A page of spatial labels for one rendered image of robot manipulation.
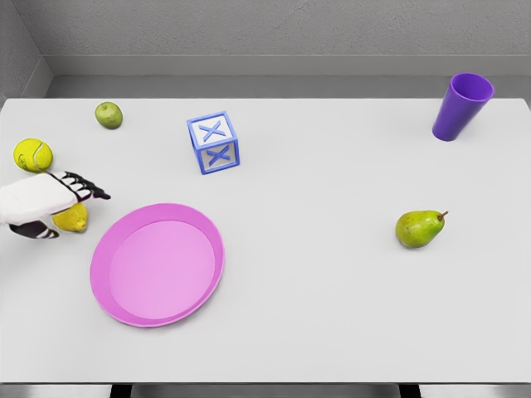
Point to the yellow tennis ball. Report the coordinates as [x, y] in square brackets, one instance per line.
[31, 154]

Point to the green pear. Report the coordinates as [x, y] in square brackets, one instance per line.
[417, 229]

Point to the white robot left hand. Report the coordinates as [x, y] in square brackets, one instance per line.
[37, 199]

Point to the pink round plate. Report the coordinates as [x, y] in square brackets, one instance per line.
[159, 265]

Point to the purple plastic cup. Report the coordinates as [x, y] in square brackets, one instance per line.
[460, 108]

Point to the green apple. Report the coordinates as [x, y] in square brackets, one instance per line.
[108, 115]

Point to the blue letter block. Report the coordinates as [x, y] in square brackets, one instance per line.
[215, 143]

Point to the yellow lemon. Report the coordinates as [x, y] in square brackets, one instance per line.
[72, 219]

